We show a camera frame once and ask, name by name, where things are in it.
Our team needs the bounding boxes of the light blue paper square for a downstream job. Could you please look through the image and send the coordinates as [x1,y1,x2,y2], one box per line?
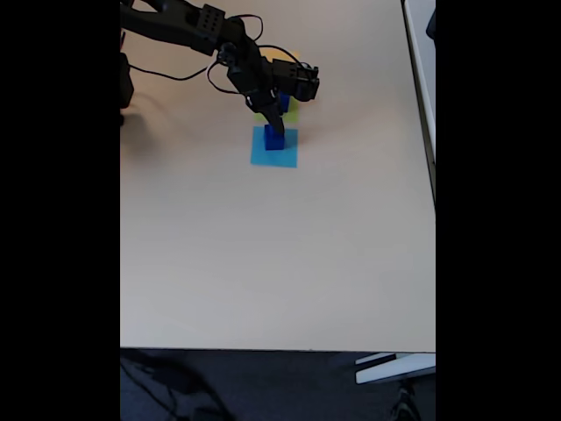
[249,125,299,169]

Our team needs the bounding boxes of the green paper square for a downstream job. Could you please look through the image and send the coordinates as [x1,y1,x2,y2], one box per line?
[253,100,302,124]

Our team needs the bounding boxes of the white table foot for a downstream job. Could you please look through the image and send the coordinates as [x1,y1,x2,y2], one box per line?
[354,353,437,386]

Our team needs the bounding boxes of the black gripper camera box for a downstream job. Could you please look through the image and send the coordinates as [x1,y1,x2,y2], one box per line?
[269,59,321,103]

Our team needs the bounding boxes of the medium blue cube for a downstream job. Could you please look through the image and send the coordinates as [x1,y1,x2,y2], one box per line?
[264,125,287,152]

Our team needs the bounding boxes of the black floor cable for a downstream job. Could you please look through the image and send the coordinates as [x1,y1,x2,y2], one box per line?
[120,350,229,421]

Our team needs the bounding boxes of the orange paper square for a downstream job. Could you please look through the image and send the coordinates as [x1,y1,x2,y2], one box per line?
[259,48,302,65]

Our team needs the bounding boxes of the white neighbouring table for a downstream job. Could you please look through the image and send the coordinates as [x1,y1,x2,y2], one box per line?
[401,0,437,207]

